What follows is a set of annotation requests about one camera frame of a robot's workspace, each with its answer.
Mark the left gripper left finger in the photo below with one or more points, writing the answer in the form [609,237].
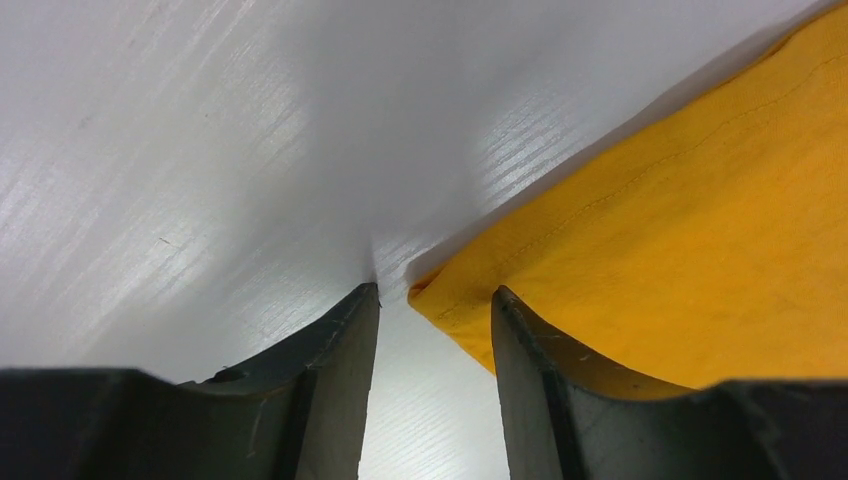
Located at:
[295,410]

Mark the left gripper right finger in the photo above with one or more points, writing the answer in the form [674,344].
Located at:
[570,412]

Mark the yellow t-shirt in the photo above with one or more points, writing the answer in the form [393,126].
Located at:
[710,245]

